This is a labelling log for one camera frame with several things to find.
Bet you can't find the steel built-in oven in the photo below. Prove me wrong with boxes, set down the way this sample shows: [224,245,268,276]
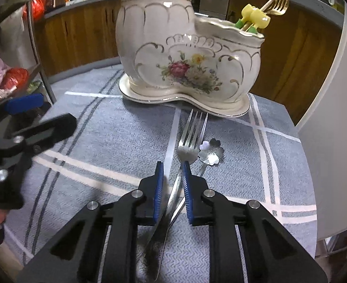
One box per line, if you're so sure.
[197,0,230,22]

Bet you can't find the wooden kitchen cabinets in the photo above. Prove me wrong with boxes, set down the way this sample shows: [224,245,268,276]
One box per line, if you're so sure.
[33,0,343,127]

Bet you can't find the metal shelf rack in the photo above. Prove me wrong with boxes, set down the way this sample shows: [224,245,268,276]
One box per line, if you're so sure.
[0,0,57,107]

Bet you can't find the grey kitchen countertop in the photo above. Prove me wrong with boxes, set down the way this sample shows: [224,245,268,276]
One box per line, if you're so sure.
[42,0,346,30]

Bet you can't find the silver fork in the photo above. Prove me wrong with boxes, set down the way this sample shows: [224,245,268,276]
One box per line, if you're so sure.
[136,108,209,272]

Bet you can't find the red plastic bag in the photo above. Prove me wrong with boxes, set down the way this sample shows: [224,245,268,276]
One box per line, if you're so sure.
[30,0,47,22]
[0,67,30,96]

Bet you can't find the yellow cat-shaped spoon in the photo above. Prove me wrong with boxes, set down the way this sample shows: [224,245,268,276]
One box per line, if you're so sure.
[247,13,272,34]

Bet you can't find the cream floral ceramic utensil holder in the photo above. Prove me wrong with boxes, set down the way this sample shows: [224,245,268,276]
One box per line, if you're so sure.
[115,0,265,111]

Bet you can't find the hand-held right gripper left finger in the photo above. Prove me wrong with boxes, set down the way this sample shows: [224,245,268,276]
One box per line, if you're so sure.
[16,161,164,283]

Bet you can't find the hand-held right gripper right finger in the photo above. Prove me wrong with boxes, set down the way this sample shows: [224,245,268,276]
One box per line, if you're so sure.
[182,161,328,283]

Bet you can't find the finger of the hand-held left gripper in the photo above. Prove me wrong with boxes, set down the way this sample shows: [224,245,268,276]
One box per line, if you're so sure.
[0,93,44,122]
[0,113,78,166]

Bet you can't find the white refrigerator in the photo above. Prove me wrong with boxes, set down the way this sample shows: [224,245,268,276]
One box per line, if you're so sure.
[295,3,347,242]

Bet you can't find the grey plaid tablecloth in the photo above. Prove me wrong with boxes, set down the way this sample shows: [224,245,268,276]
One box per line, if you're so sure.
[3,65,318,283]

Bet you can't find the silver flower spoon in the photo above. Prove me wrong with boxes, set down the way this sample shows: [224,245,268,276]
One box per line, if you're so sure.
[154,138,225,282]

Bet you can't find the green handled yellow tulip spoon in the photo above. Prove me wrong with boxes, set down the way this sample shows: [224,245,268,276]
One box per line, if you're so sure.
[235,4,258,27]

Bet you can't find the gold fork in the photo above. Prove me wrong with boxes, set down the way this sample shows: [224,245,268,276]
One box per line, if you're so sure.
[265,0,290,17]

